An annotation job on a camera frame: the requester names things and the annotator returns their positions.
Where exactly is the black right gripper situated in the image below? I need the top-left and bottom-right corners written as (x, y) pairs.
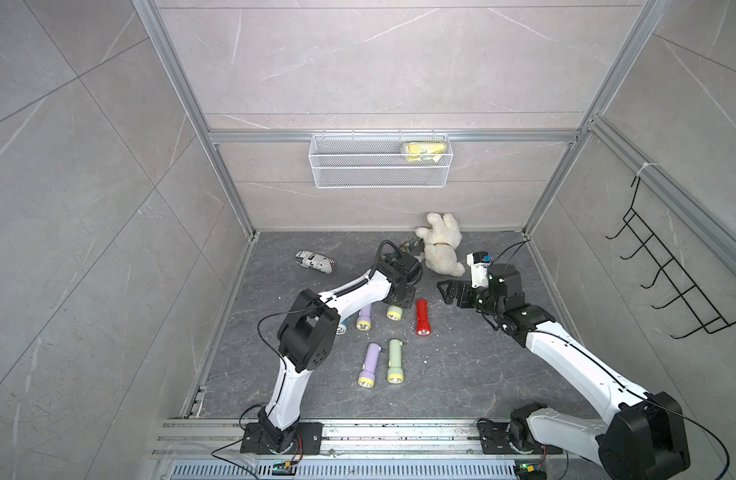
top-left (437, 280), bottom-right (502, 320)

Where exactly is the green flashlight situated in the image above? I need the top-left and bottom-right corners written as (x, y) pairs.
top-left (387, 306), bottom-right (404, 321)
top-left (387, 338), bottom-right (404, 384)

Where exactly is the red flashlight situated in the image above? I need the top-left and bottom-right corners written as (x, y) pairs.
top-left (416, 299), bottom-right (431, 337)

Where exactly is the purple flashlight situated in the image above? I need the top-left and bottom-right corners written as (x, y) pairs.
top-left (358, 343), bottom-right (382, 388)
top-left (356, 304), bottom-right (372, 332)

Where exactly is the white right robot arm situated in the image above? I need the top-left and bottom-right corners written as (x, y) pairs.
top-left (437, 264), bottom-right (691, 479)

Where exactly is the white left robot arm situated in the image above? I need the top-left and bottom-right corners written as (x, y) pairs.
top-left (258, 240), bottom-right (423, 453)

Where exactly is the white plush toy dog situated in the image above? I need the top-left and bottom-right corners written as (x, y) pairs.
top-left (415, 212), bottom-right (466, 277)

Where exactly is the yellow packet in basket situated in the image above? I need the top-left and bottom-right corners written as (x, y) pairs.
top-left (401, 142), bottom-right (448, 163)

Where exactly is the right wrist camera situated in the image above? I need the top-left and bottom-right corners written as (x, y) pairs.
top-left (466, 251), bottom-right (491, 288)

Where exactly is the white wire mesh basket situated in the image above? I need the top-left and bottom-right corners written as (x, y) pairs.
top-left (308, 133), bottom-right (453, 189)

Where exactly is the black wall hook rack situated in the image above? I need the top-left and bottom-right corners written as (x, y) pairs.
top-left (605, 176), bottom-right (736, 340)

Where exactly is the metal base rail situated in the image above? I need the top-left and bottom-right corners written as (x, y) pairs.
top-left (141, 419), bottom-right (606, 479)

